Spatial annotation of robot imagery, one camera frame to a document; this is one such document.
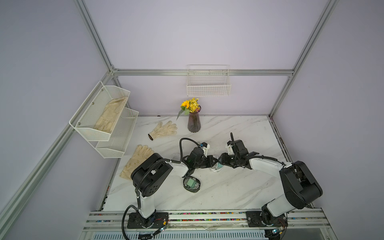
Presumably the dark ribbed glass vase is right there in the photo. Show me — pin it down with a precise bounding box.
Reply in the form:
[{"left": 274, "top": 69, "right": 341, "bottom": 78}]
[{"left": 188, "top": 113, "right": 201, "bottom": 133}]

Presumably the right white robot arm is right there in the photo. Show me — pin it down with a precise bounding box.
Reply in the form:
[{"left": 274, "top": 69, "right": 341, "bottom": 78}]
[{"left": 219, "top": 140, "right": 323, "bottom": 225}]

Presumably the lower white mesh shelf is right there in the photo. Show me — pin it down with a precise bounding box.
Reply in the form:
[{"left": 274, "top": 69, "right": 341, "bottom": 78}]
[{"left": 94, "top": 108, "right": 139, "bottom": 159}]

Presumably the cream knit work glove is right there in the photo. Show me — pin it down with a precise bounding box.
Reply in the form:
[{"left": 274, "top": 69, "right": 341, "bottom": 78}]
[{"left": 148, "top": 121, "right": 178, "bottom": 141}]

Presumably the light green usb charger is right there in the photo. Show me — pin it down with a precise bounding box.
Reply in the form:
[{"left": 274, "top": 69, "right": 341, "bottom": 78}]
[{"left": 187, "top": 179, "right": 197, "bottom": 189}]

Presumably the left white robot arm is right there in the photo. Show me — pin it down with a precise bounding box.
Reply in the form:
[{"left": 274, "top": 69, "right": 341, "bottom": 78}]
[{"left": 121, "top": 138, "right": 219, "bottom": 240}]

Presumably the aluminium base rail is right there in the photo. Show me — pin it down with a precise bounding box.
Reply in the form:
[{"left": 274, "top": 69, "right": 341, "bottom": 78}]
[{"left": 83, "top": 208, "right": 331, "bottom": 232}]

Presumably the beige glove in shelf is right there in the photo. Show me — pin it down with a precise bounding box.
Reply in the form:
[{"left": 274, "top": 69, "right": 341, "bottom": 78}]
[{"left": 94, "top": 97, "right": 128, "bottom": 134}]

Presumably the white wire wall basket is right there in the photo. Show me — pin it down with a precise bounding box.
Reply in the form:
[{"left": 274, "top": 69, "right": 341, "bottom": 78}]
[{"left": 187, "top": 65, "right": 232, "bottom": 98}]

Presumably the clear pouch with black zipper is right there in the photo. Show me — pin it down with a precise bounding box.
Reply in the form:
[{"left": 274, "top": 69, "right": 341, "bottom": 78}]
[{"left": 183, "top": 176, "right": 201, "bottom": 193}]

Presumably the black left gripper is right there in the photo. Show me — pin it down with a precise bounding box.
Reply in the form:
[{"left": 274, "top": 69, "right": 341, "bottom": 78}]
[{"left": 194, "top": 155, "right": 218, "bottom": 170}]

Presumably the yellow flower bouquet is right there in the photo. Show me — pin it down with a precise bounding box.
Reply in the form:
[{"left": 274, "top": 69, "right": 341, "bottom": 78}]
[{"left": 177, "top": 98, "right": 201, "bottom": 119}]

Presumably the white mesh shelf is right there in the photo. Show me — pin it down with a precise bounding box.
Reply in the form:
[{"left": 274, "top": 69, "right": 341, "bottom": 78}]
[
  {"left": 94, "top": 108, "right": 139, "bottom": 159},
  {"left": 69, "top": 82, "right": 130, "bottom": 142}
]

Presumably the yellow leather work glove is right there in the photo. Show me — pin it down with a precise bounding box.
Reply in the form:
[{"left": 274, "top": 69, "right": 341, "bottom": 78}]
[{"left": 119, "top": 145, "right": 155, "bottom": 180}]

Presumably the upper white mesh shelf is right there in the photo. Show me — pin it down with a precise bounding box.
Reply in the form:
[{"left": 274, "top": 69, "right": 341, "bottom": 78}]
[{"left": 69, "top": 82, "right": 130, "bottom": 142}]

